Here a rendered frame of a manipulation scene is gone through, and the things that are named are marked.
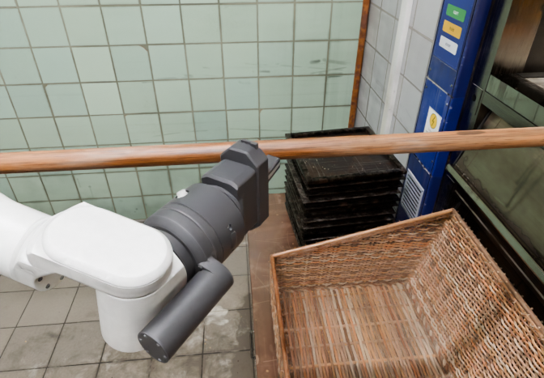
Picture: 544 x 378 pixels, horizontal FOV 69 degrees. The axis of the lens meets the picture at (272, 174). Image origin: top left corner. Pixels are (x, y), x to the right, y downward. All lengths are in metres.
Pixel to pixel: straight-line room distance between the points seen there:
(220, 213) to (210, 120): 1.50
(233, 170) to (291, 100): 1.44
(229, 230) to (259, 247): 0.88
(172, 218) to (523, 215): 0.72
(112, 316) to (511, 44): 0.92
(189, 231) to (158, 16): 1.44
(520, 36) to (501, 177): 0.30
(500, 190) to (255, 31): 1.16
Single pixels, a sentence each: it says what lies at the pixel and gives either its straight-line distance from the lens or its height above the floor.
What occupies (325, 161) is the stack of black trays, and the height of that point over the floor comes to 0.87.
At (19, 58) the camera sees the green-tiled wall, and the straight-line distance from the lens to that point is 1.99.
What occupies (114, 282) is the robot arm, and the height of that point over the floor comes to 1.24.
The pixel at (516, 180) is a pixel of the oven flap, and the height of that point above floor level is 1.02.
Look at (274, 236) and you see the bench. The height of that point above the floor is 0.58.
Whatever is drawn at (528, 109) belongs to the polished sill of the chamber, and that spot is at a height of 1.16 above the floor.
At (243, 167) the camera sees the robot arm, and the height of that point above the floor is 1.23.
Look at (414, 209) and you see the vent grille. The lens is 1.32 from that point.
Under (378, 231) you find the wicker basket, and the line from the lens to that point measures 1.07.
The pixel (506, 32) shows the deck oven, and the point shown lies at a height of 1.27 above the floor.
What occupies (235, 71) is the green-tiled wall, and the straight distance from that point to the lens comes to 1.81.
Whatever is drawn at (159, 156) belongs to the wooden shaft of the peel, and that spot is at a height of 1.20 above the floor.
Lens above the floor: 1.48
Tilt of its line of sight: 33 degrees down
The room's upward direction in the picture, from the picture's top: straight up
